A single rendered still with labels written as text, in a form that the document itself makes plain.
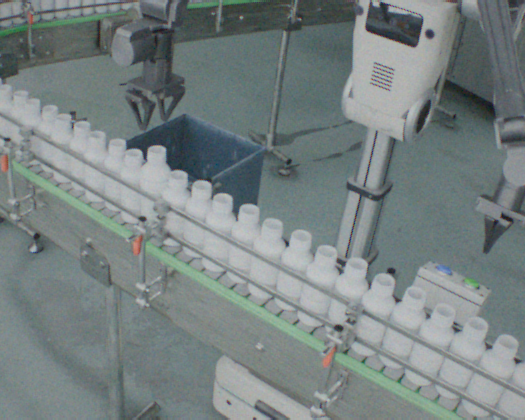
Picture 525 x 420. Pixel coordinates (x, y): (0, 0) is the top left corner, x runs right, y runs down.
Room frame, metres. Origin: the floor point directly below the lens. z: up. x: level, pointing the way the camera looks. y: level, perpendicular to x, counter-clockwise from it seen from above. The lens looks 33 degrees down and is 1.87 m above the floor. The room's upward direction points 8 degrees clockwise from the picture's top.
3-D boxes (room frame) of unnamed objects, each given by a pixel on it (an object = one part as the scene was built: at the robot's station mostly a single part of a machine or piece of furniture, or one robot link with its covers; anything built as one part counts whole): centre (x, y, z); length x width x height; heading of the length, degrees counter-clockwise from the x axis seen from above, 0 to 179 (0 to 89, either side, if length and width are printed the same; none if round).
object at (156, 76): (1.15, 0.24, 1.37); 0.10 x 0.07 x 0.07; 150
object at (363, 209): (1.61, -0.29, 0.74); 0.11 x 0.11 x 0.40; 60
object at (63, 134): (1.30, 0.49, 1.08); 0.06 x 0.06 x 0.17
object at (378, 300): (0.88, -0.23, 1.08); 0.06 x 0.06 x 0.17
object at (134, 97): (1.14, 0.25, 1.30); 0.07 x 0.07 x 0.09; 60
